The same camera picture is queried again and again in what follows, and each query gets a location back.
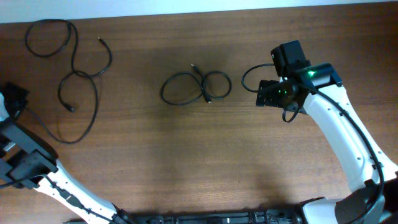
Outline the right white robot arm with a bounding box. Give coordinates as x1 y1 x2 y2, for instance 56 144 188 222
255 60 397 223

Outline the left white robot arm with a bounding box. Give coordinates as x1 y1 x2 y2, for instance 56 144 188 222
1 82 132 224

